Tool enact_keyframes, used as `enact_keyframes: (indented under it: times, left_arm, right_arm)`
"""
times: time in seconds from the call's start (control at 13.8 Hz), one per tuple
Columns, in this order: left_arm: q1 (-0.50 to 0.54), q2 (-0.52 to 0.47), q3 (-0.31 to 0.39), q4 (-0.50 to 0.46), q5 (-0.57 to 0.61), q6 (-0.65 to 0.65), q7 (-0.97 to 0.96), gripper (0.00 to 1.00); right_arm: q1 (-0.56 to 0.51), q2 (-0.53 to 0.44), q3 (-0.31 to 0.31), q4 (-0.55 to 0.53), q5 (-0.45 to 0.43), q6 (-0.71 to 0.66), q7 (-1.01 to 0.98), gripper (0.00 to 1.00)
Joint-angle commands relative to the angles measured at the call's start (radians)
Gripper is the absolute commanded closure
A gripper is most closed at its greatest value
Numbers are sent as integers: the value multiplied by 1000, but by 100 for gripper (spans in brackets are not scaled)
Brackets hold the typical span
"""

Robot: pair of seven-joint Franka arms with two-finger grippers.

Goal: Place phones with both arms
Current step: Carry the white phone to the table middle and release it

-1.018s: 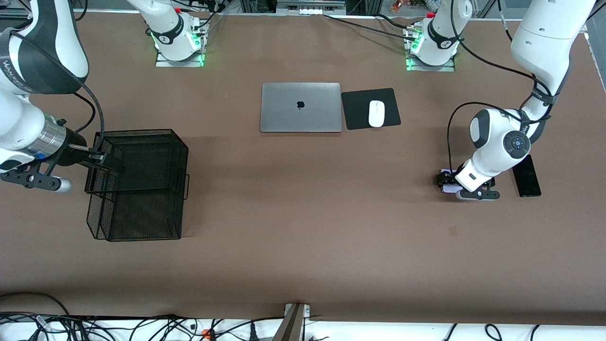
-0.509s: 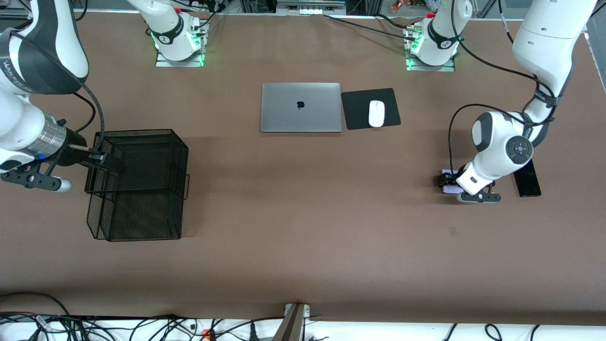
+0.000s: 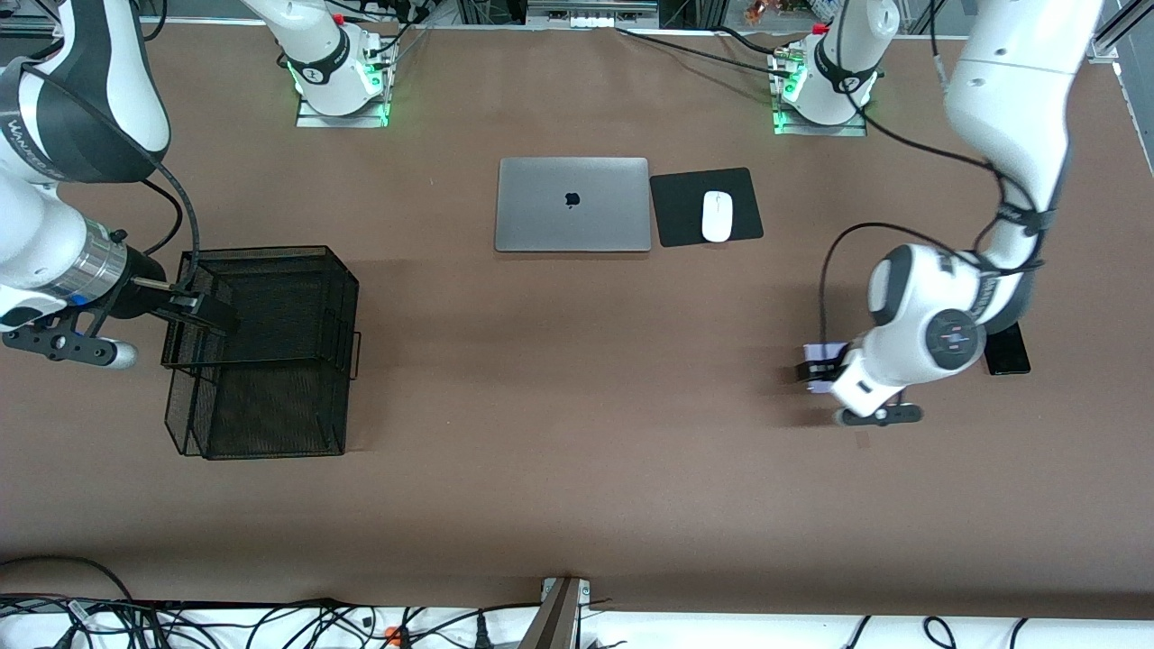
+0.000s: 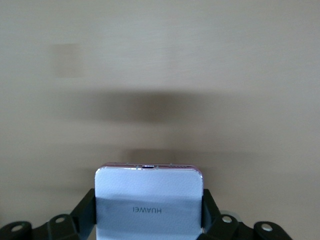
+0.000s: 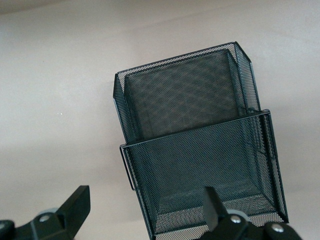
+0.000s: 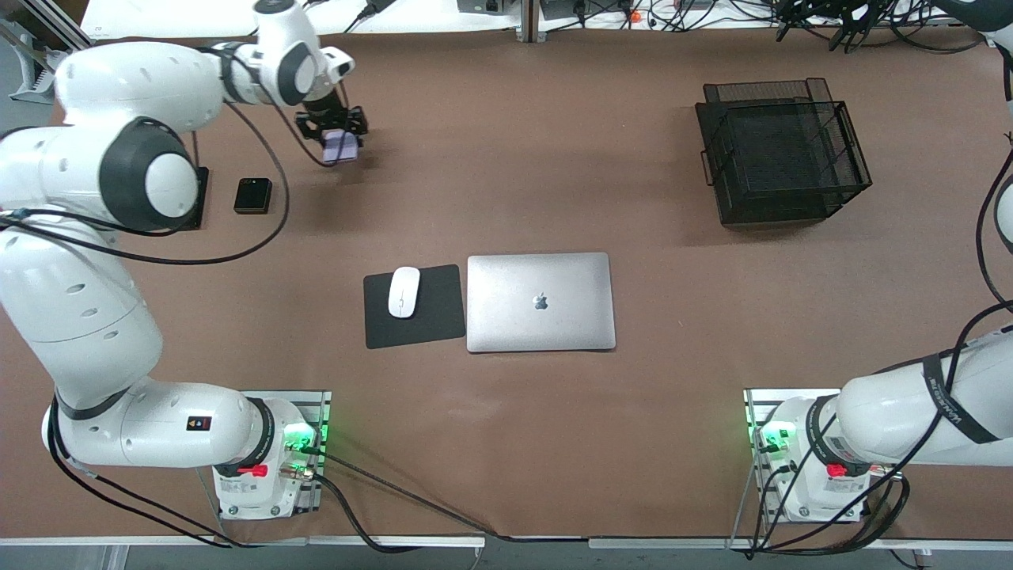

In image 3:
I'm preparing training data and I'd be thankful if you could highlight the lilac white phone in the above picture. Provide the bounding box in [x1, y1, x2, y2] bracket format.
[804, 342, 849, 394]

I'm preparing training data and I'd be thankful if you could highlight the long black smartphone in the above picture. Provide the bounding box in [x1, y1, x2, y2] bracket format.
[982, 322, 1032, 376]

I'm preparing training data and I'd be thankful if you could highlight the black mesh two-tier tray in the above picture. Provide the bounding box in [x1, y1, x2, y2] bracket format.
[160, 245, 363, 462]

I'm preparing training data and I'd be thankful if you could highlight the white computer mouse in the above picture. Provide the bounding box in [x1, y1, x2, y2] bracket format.
[701, 190, 735, 243]

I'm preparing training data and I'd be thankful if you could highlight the black mouse pad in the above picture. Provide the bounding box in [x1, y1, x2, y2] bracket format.
[649, 167, 765, 249]

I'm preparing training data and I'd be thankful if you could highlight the silver closed laptop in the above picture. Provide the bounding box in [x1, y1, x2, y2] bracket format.
[494, 157, 652, 253]

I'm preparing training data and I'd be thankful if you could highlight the grey power strip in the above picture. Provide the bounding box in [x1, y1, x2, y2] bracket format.
[527, 0, 659, 28]

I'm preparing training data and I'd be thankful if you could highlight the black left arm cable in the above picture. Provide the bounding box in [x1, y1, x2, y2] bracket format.
[819, 0, 1052, 349]

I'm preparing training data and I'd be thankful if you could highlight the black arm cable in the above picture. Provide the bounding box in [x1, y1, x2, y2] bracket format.
[16, 59, 205, 289]
[819, 0, 1052, 349]

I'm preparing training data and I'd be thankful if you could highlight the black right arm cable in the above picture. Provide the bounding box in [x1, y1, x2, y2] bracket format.
[16, 59, 205, 289]

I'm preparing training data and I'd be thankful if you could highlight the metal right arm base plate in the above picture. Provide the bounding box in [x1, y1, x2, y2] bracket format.
[296, 88, 390, 129]

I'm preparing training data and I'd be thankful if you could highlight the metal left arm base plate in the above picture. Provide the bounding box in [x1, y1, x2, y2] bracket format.
[773, 50, 868, 138]

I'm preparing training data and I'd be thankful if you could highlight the black arched floor cable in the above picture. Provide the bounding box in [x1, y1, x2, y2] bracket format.
[0, 555, 136, 605]

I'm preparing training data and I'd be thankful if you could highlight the long black table cable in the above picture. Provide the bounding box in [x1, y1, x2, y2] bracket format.
[616, 25, 794, 78]

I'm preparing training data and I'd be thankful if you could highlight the short black table cable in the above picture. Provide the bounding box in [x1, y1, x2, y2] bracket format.
[717, 24, 778, 53]

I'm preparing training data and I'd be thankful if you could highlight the aluminium camera mount post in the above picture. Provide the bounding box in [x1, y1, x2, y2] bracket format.
[518, 577, 591, 649]

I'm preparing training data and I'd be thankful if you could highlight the aluminium frame corner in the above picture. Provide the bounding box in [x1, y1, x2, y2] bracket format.
[1086, 0, 1154, 64]

